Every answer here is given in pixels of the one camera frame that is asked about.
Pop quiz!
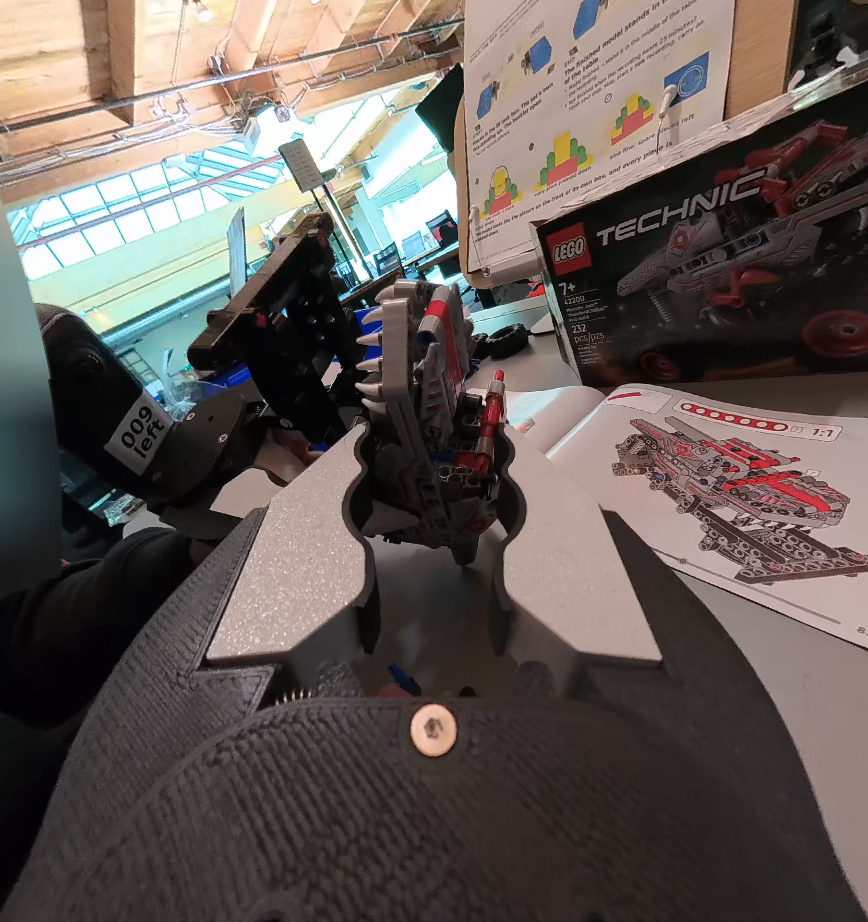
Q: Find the person's left hand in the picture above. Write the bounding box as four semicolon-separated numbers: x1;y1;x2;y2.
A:
272;425;338;469

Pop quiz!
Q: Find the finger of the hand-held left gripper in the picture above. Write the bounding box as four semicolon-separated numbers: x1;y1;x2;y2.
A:
214;468;424;537

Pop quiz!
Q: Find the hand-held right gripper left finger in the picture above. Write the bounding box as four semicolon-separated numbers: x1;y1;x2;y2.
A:
205;421;377;667

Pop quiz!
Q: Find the black white toy figure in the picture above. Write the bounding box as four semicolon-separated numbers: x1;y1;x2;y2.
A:
790;22;863;87

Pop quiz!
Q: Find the white instruction booklet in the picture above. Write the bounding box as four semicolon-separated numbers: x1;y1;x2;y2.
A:
509;385;868;660

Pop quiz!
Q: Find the black rubber toy tyre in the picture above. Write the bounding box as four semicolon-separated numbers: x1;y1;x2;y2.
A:
473;324;532;361

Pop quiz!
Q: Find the grey panel on black stand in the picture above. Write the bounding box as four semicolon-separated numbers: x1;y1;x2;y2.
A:
277;139;366;289

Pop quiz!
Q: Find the white printed instruction sheet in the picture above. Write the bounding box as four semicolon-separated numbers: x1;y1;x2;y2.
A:
466;0;737;275

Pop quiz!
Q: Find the white standing board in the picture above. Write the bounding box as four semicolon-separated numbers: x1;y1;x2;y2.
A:
225;209;249;303

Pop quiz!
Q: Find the grey black toy brick model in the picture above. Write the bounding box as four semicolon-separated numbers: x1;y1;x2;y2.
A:
188;212;510;566

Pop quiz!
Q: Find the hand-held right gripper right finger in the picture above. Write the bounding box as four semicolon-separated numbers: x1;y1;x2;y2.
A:
493;425;664;692

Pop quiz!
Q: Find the black toy set box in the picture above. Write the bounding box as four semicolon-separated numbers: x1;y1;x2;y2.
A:
531;72;868;386

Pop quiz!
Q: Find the clear plastic bag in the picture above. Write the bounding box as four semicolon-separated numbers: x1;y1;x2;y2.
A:
153;346;212;419

